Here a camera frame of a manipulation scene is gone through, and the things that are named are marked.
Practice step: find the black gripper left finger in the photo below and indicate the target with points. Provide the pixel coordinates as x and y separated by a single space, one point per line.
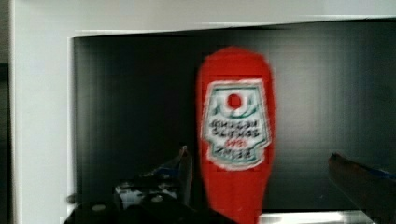
172 178

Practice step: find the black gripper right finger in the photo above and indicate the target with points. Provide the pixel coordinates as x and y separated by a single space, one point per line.
373 191

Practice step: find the red felt ketchup bottle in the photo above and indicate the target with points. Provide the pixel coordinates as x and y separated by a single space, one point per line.
236 118

